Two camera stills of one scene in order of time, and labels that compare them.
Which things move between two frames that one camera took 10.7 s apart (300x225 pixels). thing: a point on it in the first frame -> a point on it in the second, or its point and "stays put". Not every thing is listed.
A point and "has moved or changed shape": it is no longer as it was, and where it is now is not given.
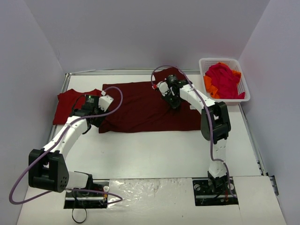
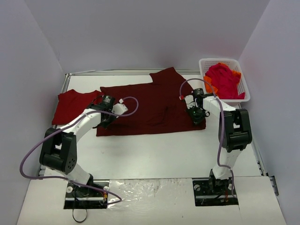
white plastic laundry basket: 224,80 stays put
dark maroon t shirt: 142,109 has moved or changed shape
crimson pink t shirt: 225,81 stays put
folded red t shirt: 69,101 stays put
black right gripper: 172,101 -> 197,116
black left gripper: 97,118 -> 104,121
